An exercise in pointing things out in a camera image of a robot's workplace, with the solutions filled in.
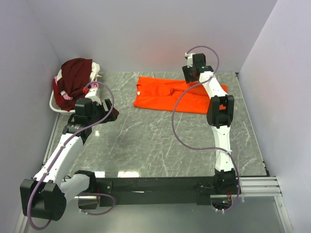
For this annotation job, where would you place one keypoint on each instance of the white garment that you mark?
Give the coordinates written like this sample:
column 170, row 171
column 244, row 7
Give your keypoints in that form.
column 95, row 73

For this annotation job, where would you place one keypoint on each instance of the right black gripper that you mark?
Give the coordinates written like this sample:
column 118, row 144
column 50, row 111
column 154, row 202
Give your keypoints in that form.
column 187, row 78

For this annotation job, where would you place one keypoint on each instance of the black base beam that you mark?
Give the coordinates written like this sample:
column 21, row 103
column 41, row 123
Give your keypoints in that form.
column 163, row 190

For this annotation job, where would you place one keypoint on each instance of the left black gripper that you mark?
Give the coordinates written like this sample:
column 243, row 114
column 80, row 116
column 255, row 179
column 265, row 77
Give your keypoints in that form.
column 105, row 113

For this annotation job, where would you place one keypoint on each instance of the aluminium rail frame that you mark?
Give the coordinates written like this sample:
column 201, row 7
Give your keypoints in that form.
column 252, row 187

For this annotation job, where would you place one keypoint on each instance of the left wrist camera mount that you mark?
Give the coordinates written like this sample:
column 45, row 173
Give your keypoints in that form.
column 92, row 92

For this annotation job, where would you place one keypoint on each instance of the dark red t-shirt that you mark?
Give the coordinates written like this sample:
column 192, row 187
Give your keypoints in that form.
column 75, row 74

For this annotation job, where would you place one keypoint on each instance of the orange t-shirt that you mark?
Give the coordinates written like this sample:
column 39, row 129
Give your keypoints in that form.
column 163, row 94

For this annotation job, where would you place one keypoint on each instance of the pink garment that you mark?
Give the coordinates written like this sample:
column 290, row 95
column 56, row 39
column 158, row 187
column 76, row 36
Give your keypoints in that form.
column 65, row 95

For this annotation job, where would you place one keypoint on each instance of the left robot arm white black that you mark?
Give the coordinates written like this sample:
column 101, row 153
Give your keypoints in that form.
column 46, row 195

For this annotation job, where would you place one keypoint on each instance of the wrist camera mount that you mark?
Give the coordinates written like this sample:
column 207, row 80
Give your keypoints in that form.
column 92, row 92
column 189, row 58

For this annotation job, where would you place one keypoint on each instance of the white laundry basket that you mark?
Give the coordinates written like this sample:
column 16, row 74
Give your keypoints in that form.
column 59, row 104

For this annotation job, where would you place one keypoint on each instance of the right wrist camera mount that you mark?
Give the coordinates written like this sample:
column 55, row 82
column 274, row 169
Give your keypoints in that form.
column 189, row 58

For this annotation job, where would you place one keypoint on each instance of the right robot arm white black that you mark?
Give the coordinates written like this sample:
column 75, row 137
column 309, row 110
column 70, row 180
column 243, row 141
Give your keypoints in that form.
column 219, row 116

